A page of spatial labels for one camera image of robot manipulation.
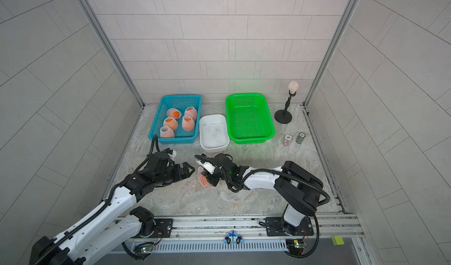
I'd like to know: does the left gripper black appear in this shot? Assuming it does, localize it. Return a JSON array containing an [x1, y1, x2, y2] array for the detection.
[[154, 161, 197, 186]]

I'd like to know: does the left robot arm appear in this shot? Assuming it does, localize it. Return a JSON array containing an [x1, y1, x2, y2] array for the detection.
[[29, 136, 195, 265]]

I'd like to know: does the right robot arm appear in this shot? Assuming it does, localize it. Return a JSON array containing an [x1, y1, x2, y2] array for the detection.
[[195, 154, 331, 236]]

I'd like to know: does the white plastic tub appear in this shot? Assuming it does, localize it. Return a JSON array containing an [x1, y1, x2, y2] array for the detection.
[[199, 114, 230, 154]]

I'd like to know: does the netted orange front corner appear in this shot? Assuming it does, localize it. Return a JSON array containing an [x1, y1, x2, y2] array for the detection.
[[159, 125, 175, 139]]

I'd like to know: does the green plastic basket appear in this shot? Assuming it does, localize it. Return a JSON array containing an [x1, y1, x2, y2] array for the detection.
[[225, 93, 276, 145]]

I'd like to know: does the teal plastic basket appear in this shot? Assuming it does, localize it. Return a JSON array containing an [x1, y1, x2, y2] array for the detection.
[[149, 94, 202, 145]]

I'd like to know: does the toy car sticker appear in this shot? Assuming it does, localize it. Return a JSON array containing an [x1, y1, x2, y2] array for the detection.
[[224, 230, 243, 245]]

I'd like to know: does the left circuit board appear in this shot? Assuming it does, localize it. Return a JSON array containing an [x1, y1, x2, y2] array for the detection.
[[133, 242, 156, 254]]

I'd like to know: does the circuit board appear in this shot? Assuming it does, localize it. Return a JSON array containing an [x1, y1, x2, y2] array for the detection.
[[285, 239, 308, 256], [133, 242, 156, 254]]

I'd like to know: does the black stand with bulb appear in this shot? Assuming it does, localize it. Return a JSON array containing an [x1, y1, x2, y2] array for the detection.
[[274, 81, 299, 124]]

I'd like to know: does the right circuit board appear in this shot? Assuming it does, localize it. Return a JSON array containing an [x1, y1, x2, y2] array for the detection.
[[285, 239, 308, 256]]

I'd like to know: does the green sticky note block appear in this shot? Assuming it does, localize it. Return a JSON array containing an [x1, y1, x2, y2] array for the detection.
[[331, 236, 345, 246]]

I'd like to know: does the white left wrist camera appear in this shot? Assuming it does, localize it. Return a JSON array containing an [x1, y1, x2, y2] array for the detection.
[[163, 148, 177, 161]]

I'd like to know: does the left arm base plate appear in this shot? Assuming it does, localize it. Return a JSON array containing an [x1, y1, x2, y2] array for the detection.
[[138, 219, 174, 239]]

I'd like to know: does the aluminium front rail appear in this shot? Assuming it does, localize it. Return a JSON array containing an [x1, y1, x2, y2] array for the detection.
[[155, 212, 364, 242]]

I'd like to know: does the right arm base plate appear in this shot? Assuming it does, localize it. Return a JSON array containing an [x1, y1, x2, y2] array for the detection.
[[259, 216, 315, 237]]

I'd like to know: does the aluminium corner post left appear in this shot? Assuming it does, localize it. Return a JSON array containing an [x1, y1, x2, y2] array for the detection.
[[76, 0, 145, 108]]

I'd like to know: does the aluminium corner post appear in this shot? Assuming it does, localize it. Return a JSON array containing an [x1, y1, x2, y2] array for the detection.
[[304, 0, 359, 108], [76, 0, 145, 108]]

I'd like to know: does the aluminium corner post right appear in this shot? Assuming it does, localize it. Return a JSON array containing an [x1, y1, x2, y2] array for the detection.
[[304, 0, 359, 108]]

